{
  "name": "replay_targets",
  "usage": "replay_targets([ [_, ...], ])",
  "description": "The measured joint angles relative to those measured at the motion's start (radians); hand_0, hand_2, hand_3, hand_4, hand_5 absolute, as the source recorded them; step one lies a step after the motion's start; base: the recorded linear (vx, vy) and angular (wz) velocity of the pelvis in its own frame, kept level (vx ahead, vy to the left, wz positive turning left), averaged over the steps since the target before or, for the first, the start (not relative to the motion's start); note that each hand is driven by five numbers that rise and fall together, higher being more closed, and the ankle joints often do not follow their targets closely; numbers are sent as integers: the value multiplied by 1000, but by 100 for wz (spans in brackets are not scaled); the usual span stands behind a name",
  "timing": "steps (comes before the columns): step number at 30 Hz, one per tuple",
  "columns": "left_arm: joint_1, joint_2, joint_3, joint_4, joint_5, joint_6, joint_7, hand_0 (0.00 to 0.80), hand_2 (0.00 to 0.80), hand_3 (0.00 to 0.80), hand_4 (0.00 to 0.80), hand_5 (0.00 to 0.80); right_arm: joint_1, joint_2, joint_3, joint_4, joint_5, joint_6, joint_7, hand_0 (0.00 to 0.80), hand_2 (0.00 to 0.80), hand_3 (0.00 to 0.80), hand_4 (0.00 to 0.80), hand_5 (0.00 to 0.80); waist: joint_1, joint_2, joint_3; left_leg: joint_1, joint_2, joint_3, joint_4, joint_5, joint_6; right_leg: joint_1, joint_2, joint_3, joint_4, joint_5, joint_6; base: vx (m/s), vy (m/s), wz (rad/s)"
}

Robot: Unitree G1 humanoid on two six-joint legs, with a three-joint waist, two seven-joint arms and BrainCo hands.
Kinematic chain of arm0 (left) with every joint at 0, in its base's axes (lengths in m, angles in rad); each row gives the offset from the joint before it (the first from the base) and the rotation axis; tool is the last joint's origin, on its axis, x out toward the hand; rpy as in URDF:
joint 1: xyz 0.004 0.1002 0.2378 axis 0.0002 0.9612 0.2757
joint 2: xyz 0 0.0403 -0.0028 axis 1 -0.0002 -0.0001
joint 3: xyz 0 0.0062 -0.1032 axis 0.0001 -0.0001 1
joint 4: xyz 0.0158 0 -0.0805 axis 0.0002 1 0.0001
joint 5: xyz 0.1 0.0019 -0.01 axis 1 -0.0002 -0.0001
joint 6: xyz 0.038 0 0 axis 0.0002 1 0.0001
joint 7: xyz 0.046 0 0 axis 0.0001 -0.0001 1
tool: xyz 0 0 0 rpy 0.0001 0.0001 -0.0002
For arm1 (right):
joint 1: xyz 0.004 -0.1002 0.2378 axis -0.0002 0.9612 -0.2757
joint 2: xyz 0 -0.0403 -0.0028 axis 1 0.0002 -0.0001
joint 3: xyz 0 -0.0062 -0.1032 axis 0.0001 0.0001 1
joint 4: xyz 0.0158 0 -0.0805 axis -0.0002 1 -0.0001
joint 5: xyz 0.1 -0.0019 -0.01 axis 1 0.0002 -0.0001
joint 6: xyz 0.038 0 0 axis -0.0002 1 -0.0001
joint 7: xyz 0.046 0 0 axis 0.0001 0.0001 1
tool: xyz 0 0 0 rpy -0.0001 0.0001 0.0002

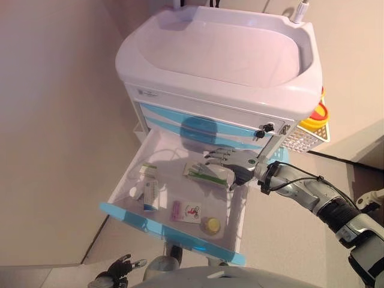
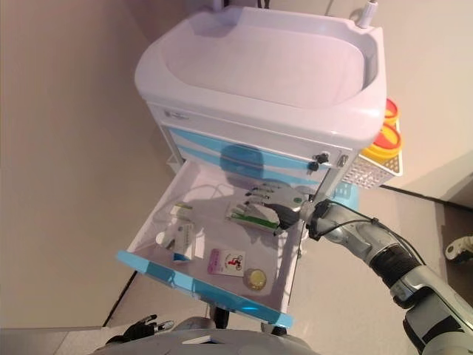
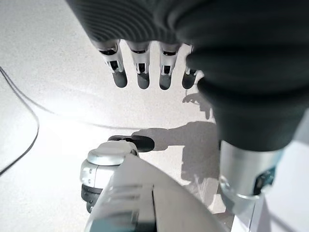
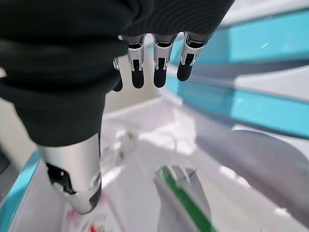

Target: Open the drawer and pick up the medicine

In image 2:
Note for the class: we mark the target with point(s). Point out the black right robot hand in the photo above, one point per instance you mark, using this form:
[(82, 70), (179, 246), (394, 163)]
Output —
[(284, 201)]

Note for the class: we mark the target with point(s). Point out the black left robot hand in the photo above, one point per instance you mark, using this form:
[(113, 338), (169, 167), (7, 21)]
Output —
[(142, 329)]

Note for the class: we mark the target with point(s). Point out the blue front cart drawer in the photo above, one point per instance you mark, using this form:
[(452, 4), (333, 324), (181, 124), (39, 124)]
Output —
[(192, 284)]

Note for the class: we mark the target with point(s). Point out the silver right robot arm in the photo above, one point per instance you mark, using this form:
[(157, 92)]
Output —
[(391, 259)]

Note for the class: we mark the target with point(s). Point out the green white medicine box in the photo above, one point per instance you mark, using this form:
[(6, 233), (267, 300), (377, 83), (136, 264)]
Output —
[(258, 220)]

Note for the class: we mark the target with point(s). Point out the pink white medicine box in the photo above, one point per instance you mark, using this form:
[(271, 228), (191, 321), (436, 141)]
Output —
[(227, 262)]

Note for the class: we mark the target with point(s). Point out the blue striped cart drawer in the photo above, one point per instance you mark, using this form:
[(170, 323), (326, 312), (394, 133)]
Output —
[(207, 138), (207, 153)]

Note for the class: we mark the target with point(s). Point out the white blue medicine box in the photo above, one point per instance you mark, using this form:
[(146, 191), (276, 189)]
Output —
[(184, 240)]

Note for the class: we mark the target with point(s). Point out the black cart keys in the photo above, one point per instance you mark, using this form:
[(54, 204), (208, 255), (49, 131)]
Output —
[(319, 159)]

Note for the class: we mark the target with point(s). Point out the light blue waste bin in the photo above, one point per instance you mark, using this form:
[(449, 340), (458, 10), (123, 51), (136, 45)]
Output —
[(345, 194)]

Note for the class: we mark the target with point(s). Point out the grey robot torso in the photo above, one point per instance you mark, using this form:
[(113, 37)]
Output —
[(221, 345)]

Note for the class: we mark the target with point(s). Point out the white perforated side basket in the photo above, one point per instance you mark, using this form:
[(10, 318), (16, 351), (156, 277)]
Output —
[(369, 172)]

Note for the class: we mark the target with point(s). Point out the small green white box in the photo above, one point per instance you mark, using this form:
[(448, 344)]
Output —
[(182, 210)]

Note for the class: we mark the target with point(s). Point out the yellow sharps container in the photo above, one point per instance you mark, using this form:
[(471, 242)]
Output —
[(384, 142), (392, 111)]

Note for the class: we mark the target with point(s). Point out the white side bin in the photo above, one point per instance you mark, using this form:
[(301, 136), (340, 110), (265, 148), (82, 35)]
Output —
[(173, 161)]

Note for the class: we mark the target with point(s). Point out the white medical cart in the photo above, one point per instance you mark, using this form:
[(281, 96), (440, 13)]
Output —
[(258, 63)]

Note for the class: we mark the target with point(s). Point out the metal IV pole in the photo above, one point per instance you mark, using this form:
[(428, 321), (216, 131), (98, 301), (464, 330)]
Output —
[(367, 13)]

